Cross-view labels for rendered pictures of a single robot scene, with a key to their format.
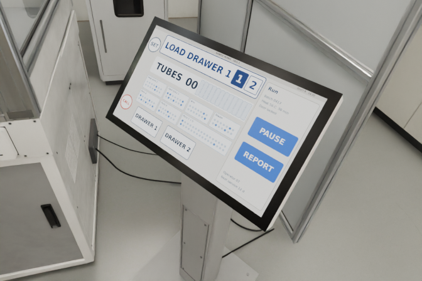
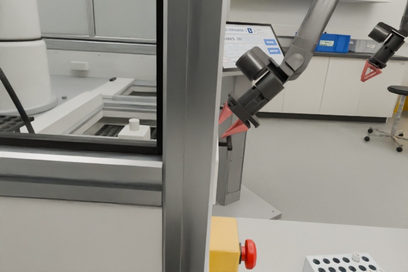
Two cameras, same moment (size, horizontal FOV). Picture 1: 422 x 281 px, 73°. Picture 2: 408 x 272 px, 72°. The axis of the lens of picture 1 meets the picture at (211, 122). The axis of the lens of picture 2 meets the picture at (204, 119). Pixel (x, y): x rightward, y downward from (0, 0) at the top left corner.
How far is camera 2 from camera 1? 166 cm
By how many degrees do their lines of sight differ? 63
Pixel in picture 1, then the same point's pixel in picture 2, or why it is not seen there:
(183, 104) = (243, 47)
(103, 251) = not seen: hidden behind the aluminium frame
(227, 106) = (254, 40)
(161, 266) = (215, 214)
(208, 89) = (245, 37)
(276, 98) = (261, 31)
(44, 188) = not seen: hidden behind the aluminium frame
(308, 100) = (267, 28)
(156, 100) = (234, 51)
